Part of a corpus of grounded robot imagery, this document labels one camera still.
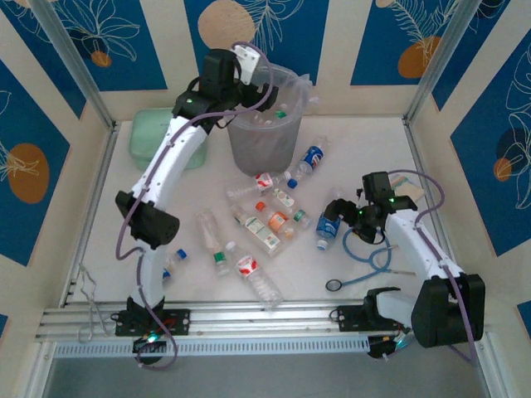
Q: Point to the blue label white cap bottle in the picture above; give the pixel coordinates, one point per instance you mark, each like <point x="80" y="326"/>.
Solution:
<point x="327" y="227"/>

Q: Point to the small green label clear bottle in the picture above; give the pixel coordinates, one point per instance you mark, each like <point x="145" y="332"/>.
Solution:
<point x="303" y="217"/>

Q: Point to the small white label clear bottle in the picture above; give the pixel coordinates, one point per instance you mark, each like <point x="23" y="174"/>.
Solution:
<point x="284" y="199"/>

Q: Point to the blue Pepsi label plastic bottle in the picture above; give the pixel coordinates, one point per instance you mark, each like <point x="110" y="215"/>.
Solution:
<point x="312" y="156"/>

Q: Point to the orange cap orange label bottle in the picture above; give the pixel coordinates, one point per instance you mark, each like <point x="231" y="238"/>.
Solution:
<point x="276" y="221"/>

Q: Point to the red white label clear bottle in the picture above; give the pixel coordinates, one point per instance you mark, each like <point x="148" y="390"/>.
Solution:
<point x="263" y="182"/>
<point x="249" y="265"/>

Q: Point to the white green label long bottle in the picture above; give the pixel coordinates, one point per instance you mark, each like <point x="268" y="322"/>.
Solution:
<point x="259" y="230"/>

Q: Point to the green band clear plastic bottle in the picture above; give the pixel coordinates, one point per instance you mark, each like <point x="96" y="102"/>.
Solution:
<point x="213" y="240"/>

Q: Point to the blue cap clear bottle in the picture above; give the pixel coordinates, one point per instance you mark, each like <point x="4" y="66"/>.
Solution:
<point x="179" y="255"/>

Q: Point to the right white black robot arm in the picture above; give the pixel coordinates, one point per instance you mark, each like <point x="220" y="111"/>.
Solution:
<point x="406" y="240"/>

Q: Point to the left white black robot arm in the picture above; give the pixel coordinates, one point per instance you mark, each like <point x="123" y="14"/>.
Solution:
<point x="166" y="166"/>

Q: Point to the grey translucent plastic bin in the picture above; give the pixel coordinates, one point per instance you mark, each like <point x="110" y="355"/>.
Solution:
<point x="257" y="149"/>

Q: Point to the clear plastic bin liner bag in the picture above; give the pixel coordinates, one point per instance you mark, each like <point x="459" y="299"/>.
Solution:
<point x="305" y="89"/>

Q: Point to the plain clear plastic bottle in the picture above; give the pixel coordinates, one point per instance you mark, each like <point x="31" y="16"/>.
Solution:
<point x="263" y="121"/>

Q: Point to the green cap clear bottle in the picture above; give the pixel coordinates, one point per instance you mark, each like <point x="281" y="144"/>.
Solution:
<point x="282" y="113"/>

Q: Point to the white gauze packet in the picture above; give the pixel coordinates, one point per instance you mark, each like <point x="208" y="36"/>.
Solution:
<point x="408" y="184"/>

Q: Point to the blue stethoscope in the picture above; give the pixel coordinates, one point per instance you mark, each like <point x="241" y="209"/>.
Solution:
<point x="333" y="285"/>

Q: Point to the mint green zip pouch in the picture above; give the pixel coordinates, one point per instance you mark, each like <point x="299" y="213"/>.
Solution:
<point x="145" y="132"/>

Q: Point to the black controller board with LED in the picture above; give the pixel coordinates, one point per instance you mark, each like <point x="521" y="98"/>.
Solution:
<point x="149" y="342"/>
<point x="386" y="346"/>

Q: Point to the aluminium side rail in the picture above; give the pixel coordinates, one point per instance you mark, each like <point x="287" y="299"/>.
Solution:
<point x="92" y="215"/>
<point x="420" y="161"/>

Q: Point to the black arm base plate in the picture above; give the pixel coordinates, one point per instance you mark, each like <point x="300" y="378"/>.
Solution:
<point x="178" y="321"/>
<point x="348" y="317"/>

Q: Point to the aluminium mounting rail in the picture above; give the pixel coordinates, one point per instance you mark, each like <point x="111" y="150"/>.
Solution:
<point x="269" y="319"/>

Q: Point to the aluminium frame post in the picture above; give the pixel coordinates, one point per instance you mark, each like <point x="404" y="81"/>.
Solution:
<point x="70" y="54"/>
<point x="439" y="66"/>

